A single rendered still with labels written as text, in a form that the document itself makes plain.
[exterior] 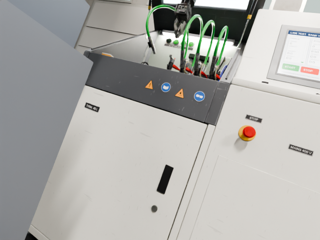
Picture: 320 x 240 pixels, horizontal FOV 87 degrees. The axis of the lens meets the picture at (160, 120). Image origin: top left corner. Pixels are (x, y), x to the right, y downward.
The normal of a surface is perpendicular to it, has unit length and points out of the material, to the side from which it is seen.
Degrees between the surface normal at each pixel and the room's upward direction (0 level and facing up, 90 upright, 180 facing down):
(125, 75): 90
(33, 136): 90
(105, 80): 90
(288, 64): 76
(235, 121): 90
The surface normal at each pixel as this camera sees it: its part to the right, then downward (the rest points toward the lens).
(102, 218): -0.30, -0.15
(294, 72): -0.22, -0.37
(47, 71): 0.90, 0.31
